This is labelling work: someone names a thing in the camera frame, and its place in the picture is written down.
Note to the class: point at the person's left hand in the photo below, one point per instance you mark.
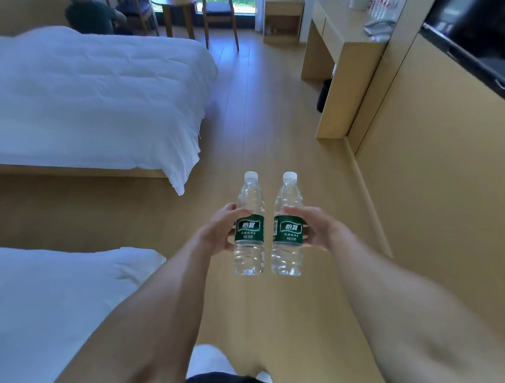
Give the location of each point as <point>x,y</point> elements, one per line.
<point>218,232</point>

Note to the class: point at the person's right hand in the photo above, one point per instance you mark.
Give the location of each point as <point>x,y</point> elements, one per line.
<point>322,229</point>

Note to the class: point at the green-label water bottle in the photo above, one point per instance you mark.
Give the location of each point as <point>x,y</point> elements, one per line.
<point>249,256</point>
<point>287,258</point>

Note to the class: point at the person's right forearm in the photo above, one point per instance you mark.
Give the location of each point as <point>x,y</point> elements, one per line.
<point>414,324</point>

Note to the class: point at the person's left forearm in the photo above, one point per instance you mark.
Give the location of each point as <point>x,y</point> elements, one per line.
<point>144,319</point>

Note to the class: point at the person's white left shoe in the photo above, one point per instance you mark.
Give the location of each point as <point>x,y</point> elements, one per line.
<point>264,376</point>

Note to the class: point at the light denim shorts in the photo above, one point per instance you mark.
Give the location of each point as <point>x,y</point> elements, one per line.
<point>207,360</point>

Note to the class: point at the black bin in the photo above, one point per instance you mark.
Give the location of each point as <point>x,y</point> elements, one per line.
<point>324,96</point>

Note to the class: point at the white bed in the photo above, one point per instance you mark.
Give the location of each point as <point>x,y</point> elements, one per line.
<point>39,305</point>
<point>92,100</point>

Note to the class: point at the grey desk telephone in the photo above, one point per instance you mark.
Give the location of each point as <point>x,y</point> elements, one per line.
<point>379,27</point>

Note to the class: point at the wooden chair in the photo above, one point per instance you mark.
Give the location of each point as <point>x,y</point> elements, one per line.
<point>135,5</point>
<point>219,10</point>

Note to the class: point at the wooden side cabinet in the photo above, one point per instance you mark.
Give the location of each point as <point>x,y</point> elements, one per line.
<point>283,5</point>

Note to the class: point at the black television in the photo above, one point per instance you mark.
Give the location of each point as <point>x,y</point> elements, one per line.
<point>488,37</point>

